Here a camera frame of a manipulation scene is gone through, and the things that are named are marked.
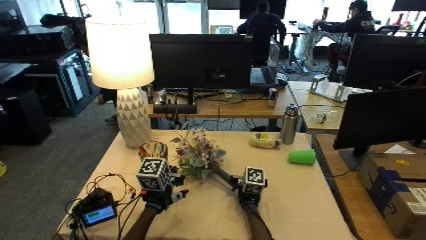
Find artificial flower bouquet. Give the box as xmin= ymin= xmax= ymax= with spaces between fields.
xmin=169 ymin=128 xmax=241 ymax=188

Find brown cardboard box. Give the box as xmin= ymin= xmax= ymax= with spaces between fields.
xmin=356 ymin=152 xmax=426 ymax=240

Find white marker cube left glove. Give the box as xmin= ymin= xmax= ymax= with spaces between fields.
xmin=135 ymin=157 xmax=173 ymax=192

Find black hard case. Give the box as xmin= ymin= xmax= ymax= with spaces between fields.
xmin=11 ymin=24 xmax=76 ymax=55

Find white table lamp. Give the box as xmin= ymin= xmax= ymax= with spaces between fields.
xmin=84 ymin=15 xmax=156 ymax=150

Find black speaker box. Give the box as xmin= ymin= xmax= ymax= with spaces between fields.
xmin=0 ymin=87 xmax=53 ymax=146

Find black device with blue screen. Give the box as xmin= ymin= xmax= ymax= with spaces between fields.
xmin=72 ymin=187 xmax=120 ymax=229

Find steel water bottle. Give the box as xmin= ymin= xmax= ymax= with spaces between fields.
xmin=280 ymin=103 xmax=301 ymax=146

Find black bar under monitor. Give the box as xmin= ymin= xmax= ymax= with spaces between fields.
xmin=152 ymin=102 xmax=198 ymax=115

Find white paper sheet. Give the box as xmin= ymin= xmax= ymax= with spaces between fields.
xmin=382 ymin=143 xmax=418 ymax=155

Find green plastic cup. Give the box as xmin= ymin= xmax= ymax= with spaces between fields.
xmin=286 ymin=148 xmax=318 ymax=166

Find white marker cube glove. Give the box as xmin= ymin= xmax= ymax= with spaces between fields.
xmin=135 ymin=157 xmax=173 ymax=192
xmin=242 ymin=166 xmax=266 ymax=187

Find colourful glass vase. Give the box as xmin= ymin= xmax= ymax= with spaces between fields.
xmin=137 ymin=140 xmax=169 ymax=162

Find white stand with brackets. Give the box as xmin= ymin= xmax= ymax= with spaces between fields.
xmin=309 ymin=74 xmax=373 ymax=103

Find white marker cube right glove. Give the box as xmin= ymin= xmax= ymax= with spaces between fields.
xmin=242 ymin=166 xmax=266 ymax=187

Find person's right hand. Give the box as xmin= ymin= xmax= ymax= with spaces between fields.
xmin=229 ymin=176 xmax=269 ymax=208

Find black cables bundle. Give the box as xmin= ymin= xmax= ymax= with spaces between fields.
xmin=52 ymin=172 xmax=143 ymax=240

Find yellow white tape roll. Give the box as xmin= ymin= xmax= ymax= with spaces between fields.
xmin=248 ymin=132 xmax=282 ymax=150

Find dark equipment cabinet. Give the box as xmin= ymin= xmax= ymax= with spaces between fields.
xmin=0 ymin=49 xmax=101 ymax=118

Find clear plastic wrapper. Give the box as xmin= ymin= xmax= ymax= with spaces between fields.
xmin=312 ymin=110 xmax=340 ymax=125

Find wooden desk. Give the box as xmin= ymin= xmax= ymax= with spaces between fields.
xmin=148 ymin=80 xmax=352 ymax=133

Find black computer monitor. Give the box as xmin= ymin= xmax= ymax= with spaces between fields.
xmin=149 ymin=33 xmax=254 ymax=105
xmin=342 ymin=32 xmax=426 ymax=92
xmin=333 ymin=86 xmax=426 ymax=172

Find person's left hand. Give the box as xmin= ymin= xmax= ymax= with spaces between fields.
xmin=140 ymin=168 xmax=190 ymax=212

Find drink can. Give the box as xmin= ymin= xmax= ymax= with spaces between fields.
xmin=266 ymin=87 xmax=280 ymax=109

